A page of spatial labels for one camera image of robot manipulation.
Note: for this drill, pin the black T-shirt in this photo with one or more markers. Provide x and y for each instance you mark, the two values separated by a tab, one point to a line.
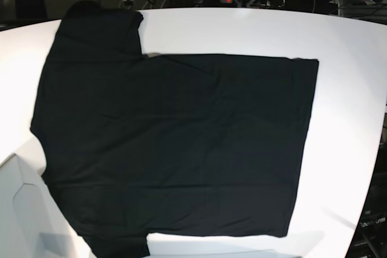
186	144

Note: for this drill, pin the black power strip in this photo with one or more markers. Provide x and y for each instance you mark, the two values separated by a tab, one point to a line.
269	4

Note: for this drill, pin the white box at left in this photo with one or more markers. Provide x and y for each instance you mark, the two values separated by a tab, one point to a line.
31	223

